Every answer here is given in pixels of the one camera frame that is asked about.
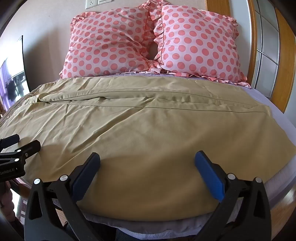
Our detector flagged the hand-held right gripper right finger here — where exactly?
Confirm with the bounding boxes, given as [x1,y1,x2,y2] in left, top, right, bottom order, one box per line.
[195,151,272,241]

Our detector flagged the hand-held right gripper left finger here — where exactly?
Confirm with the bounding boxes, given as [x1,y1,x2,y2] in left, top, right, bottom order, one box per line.
[24,152,101,241]

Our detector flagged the bed with lavender sheet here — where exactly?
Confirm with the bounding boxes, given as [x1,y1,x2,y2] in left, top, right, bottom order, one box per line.
[0,72,296,241]

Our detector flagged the khaki pants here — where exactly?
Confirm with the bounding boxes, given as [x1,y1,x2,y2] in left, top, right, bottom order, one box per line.
[0,76,296,215]

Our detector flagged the wooden framed glass door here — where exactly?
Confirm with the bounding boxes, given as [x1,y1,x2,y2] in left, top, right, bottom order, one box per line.
[206,0,296,114]

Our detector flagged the pink polka dot pillow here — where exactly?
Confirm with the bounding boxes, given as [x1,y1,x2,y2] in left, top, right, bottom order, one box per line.
[59,1,160,79]
[148,4,252,89]

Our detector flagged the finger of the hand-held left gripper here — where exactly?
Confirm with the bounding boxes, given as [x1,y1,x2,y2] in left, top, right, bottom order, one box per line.
[0,140,41,160]
[0,134,20,149]

